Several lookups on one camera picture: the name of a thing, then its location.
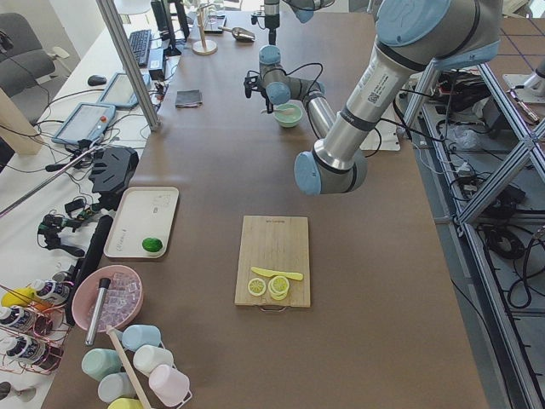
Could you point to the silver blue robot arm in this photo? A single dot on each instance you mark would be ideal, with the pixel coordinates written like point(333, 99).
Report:
point(410, 35)

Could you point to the pastel green cup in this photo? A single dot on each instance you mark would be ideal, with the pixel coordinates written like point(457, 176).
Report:
point(99, 363)

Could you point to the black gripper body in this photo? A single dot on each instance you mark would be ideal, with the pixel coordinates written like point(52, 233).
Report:
point(268, 93)

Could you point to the black keyboard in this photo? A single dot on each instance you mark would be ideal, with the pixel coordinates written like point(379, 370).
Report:
point(139, 42)

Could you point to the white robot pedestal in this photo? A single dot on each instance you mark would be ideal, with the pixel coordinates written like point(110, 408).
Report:
point(384, 133)

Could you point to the blue teach pendant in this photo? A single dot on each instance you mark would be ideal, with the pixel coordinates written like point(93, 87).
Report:
point(87, 122)
point(119, 92)

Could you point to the wooden cutting board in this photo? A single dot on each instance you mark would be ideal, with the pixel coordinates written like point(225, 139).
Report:
point(278, 243)

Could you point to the pink bowl with ice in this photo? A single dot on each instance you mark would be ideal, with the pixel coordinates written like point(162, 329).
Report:
point(124, 298)

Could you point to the light green bowl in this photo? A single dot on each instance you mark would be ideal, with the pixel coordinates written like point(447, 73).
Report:
point(287, 115)

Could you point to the wooden stirring stick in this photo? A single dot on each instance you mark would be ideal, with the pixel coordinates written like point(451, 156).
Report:
point(141, 394)

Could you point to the black computer mouse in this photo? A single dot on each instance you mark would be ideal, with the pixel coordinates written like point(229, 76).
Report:
point(96, 80)

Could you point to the stacked lemon slices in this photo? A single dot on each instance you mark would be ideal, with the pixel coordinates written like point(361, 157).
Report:
point(278, 287)

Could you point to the green lime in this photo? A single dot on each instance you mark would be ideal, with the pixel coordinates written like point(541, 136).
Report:
point(152, 244)

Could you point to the pastel white cup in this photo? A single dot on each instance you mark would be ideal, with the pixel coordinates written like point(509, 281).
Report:
point(147, 358)

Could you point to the black plastic stand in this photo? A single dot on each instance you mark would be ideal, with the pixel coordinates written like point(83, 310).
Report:
point(112, 170)

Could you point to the aluminium frame post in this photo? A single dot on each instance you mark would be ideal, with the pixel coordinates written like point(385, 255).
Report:
point(118, 35)

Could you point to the cream tray with bear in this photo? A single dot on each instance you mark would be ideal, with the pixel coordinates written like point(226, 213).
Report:
point(143, 212)

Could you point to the pastel blue cup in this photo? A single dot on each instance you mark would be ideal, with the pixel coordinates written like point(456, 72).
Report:
point(136, 336)

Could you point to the grey folded cloth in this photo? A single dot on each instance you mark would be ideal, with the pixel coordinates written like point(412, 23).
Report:
point(188, 98)

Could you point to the steel muddler rod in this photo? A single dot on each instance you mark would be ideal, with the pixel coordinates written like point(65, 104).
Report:
point(103, 287)

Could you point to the metal scoop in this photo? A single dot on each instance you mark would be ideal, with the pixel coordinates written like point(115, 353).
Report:
point(239, 34)

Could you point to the wooden mug stand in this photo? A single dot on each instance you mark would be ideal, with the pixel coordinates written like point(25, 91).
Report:
point(203, 46)

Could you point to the pastel pink cup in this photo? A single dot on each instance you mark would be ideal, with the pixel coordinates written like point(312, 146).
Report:
point(171, 386)

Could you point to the grey office chair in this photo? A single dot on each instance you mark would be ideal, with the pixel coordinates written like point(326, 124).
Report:
point(23, 59)

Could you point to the yellow plastic knife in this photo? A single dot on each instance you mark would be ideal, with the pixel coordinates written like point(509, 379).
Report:
point(272, 273)

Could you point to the single lemon slice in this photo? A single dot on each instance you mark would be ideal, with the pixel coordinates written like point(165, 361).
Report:
point(257, 287)

